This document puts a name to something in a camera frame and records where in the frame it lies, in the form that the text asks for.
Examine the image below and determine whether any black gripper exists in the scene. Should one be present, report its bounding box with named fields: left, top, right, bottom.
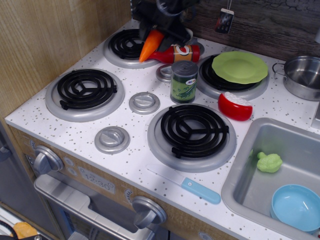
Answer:
left=136, top=1, right=192, bottom=52

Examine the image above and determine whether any orange toy carrot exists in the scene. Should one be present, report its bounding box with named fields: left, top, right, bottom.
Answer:
left=139, top=29, right=165, bottom=63

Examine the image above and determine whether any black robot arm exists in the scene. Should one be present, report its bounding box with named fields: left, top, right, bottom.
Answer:
left=133, top=0, right=199, bottom=52

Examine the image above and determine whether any green toy plate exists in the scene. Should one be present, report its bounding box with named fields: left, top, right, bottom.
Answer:
left=211, top=51, right=268, bottom=85

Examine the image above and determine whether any back left black burner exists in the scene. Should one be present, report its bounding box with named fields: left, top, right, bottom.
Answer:
left=103, top=29, right=160, bottom=69

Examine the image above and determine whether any black burner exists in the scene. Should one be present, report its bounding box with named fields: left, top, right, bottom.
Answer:
left=147, top=104, right=237, bottom=173
left=45, top=68, right=125, bottom=123
left=197, top=54, right=269, bottom=101
left=103, top=29, right=160, bottom=69

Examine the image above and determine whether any silver stovetop knob back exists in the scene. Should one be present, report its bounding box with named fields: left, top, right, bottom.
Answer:
left=155, top=64, right=172, bottom=84

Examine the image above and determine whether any silver stovetop knob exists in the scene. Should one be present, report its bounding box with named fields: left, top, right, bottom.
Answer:
left=94, top=126, right=130, bottom=155
left=128, top=92, right=160, bottom=115
left=155, top=64, right=172, bottom=84

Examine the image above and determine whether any red toy ketchup bottle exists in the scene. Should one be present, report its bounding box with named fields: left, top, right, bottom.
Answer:
left=148, top=45, right=201, bottom=64

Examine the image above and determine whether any green toy pea can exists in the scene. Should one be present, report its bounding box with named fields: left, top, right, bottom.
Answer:
left=170, top=60, right=199, bottom=104

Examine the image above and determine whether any silver stovetop knob middle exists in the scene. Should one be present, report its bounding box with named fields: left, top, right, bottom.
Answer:
left=128, top=92, right=160, bottom=115

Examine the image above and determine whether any hanging white toy spatula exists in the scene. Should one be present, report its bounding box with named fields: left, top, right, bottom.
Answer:
left=214, top=0, right=235, bottom=34

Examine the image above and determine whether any back right black burner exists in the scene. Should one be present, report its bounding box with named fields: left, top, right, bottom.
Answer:
left=197, top=54, right=269, bottom=101

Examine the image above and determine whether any front left black burner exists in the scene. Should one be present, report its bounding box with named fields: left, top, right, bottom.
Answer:
left=45, top=68, right=125, bottom=123

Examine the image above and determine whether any red toy cheese wedge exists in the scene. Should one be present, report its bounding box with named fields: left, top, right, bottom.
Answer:
left=218, top=91, right=253, bottom=121

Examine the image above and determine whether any front right black burner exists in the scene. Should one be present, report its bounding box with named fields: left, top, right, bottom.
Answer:
left=147, top=104, right=237, bottom=173

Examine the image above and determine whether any silver stovetop knob front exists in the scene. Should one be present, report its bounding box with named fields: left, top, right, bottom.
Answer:
left=94, top=126, right=130, bottom=155

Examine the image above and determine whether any silver metal pot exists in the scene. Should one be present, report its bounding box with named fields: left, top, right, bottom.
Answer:
left=272, top=55, right=320, bottom=101

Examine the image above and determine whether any oven clock display panel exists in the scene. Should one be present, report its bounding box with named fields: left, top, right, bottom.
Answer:
left=77, top=166, right=116, bottom=195

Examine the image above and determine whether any silver oven dial left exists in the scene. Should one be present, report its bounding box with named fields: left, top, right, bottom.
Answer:
left=33, top=145, right=64, bottom=175

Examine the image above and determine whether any silver oven dial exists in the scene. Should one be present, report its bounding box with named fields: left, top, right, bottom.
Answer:
left=132, top=196, right=167, bottom=229
left=33, top=145, right=64, bottom=175

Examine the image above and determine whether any green toy broccoli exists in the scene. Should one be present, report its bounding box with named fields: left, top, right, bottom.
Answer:
left=257, top=152, right=283, bottom=173

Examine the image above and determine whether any silver oven dial right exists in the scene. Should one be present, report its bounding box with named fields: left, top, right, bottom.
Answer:
left=132, top=196, right=167, bottom=229

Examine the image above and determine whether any silver toy sink basin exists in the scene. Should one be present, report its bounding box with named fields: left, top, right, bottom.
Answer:
left=221, top=118, right=320, bottom=240

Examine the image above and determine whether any light blue toy bowl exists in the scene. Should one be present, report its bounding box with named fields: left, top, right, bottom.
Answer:
left=270, top=184, right=320, bottom=235

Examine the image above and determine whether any yellow object on floor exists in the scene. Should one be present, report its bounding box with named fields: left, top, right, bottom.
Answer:
left=13, top=222, right=38, bottom=240

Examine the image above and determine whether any blue handled toy knife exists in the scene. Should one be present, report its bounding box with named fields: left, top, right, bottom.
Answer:
left=146, top=164, right=221, bottom=205

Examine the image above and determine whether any silver oven door handle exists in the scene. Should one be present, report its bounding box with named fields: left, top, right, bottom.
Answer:
left=34, top=175, right=155, bottom=240

